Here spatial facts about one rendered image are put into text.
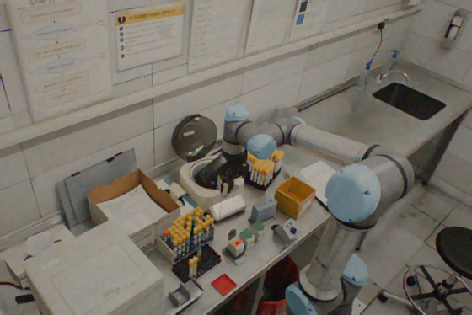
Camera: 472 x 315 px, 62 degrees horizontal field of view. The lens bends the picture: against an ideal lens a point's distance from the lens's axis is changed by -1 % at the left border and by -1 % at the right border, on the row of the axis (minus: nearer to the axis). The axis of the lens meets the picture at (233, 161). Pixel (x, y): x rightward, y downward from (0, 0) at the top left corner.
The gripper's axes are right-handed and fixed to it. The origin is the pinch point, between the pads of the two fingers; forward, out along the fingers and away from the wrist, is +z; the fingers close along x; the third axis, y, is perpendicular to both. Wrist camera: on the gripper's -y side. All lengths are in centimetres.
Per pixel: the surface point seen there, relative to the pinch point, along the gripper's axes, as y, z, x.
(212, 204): 6.2, 19.1, 13.3
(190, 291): -21.5, 21.8, -16.2
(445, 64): 237, 13, 47
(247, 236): 8.4, 19.0, -7.9
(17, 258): -67, 20, 25
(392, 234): 162, 113, -2
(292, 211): 35.3, 22.2, -4.7
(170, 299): -28.7, 21.8, -15.2
